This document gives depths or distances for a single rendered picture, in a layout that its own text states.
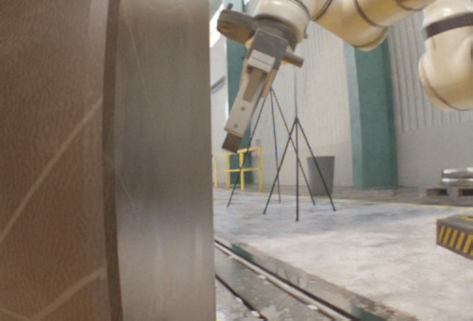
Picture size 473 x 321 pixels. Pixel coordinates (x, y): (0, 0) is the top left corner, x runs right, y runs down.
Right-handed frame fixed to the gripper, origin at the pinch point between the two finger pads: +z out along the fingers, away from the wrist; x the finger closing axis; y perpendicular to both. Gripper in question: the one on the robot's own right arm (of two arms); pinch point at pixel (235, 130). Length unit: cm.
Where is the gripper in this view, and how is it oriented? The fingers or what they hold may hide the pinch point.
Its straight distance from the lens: 57.7
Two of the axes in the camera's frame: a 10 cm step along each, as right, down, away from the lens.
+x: -0.3, 2.0, 9.8
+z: -3.8, 9.0, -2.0
